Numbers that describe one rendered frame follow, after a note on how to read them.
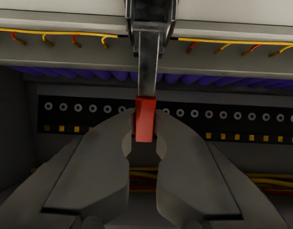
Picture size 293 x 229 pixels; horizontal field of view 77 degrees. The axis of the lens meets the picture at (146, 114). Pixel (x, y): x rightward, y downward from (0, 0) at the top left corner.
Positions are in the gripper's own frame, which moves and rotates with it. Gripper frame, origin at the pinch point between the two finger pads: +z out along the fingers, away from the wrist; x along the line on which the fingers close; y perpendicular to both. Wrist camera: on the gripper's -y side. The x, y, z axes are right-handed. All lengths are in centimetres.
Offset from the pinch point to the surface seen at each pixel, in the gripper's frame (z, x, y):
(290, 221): 0.5, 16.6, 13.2
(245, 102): 11.9, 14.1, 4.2
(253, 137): 9.7, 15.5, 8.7
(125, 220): -0.3, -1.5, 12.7
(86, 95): 11.8, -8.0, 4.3
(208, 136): 9.6, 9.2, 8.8
